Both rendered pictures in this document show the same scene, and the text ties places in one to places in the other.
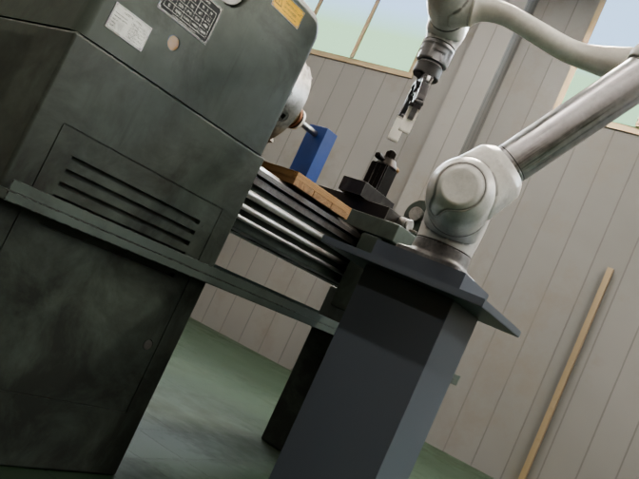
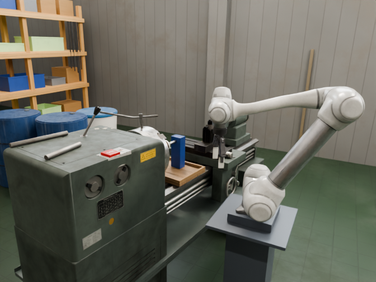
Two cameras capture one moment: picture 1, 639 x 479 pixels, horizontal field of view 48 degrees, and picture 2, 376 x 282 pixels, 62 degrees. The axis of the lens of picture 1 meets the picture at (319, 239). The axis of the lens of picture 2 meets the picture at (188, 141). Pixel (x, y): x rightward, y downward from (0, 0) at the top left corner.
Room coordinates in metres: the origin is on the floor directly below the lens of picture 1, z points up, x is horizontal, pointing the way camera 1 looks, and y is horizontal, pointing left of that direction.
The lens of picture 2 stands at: (0.28, 0.21, 1.73)
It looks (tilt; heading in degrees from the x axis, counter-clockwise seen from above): 18 degrees down; 356
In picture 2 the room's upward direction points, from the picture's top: 1 degrees clockwise
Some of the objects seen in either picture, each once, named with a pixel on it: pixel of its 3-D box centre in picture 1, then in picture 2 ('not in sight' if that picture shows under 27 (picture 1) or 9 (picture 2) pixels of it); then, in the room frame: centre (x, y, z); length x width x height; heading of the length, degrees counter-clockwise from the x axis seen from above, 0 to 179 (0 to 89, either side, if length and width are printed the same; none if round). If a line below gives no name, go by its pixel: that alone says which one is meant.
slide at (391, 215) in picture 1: (351, 206); (201, 148); (2.54, -0.05, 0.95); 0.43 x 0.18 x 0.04; 51
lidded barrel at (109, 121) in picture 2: not in sight; (98, 134); (4.86, 1.26, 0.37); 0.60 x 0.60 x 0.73
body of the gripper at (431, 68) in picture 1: (423, 80); (219, 134); (1.89, -0.07, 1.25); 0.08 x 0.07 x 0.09; 5
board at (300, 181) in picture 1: (281, 182); (171, 169); (2.27, 0.18, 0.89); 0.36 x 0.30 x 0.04; 51
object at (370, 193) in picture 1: (366, 196); (207, 145); (2.47, -0.09, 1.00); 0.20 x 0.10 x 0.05; 141
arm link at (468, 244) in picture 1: (460, 208); (257, 183); (1.86, -0.30, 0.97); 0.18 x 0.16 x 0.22; 167
